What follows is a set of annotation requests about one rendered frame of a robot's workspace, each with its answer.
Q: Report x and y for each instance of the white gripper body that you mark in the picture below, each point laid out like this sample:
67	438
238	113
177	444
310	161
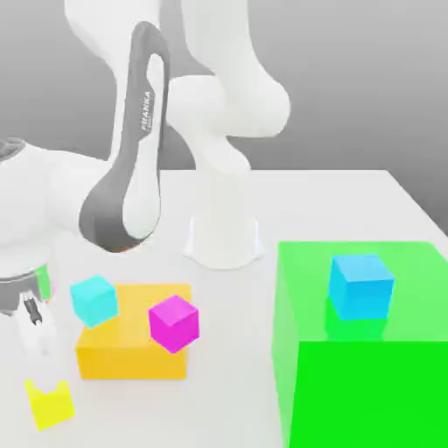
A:
42	337

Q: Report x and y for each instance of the small yellow cube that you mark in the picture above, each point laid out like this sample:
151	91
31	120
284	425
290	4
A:
50	409

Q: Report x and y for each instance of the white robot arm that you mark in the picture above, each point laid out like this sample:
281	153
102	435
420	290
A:
224	105

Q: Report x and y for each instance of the small cyan cube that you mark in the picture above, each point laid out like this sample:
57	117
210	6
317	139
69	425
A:
93	302

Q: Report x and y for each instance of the small magenta cube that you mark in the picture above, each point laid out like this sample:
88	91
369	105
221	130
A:
174	323

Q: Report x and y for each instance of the small blue cube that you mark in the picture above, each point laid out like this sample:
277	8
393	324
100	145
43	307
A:
360	290

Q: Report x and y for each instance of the large orange box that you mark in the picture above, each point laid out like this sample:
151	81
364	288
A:
126	350

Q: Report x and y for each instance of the large green box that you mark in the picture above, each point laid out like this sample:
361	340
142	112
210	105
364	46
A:
367	392

